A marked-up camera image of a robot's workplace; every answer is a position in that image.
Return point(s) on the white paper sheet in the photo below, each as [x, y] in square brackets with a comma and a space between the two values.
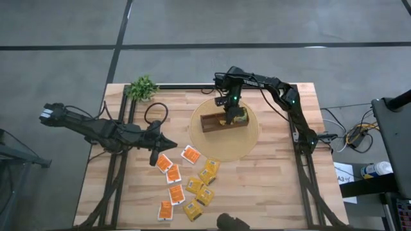
[342, 170]

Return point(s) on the green plant in white pot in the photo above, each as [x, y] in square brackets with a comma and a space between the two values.
[142, 89]

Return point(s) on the yellow tea packet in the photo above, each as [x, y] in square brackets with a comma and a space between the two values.
[193, 210]
[194, 185]
[205, 196]
[206, 177]
[213, 165]

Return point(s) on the round woven placemat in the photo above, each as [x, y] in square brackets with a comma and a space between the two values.
[224, 147]

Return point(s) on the packets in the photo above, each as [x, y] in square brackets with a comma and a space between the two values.
[222, 122]

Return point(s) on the wooden tea organizer box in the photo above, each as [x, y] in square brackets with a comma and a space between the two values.
[212, 125]

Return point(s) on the black power supply brick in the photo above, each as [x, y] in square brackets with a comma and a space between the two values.
[355, 140]

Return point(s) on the white bottle with blue label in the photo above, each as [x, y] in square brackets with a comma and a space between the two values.
[379, 168]

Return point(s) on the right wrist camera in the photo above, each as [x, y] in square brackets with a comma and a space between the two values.
[221, 101]

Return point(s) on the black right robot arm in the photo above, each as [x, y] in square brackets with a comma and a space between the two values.
[273, 85]

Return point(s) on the grey metal stand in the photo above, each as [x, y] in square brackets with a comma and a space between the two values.
[29, 159]

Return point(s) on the black cart shelf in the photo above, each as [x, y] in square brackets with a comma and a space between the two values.
[369, 187]

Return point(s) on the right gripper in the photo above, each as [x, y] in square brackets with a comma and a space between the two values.
[233, 115]

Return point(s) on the black keyboard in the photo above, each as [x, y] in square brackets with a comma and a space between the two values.
[404, 215]

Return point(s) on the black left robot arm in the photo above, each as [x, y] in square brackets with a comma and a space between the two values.
[83, 125]

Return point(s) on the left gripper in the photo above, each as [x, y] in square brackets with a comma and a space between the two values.
[155, 141]

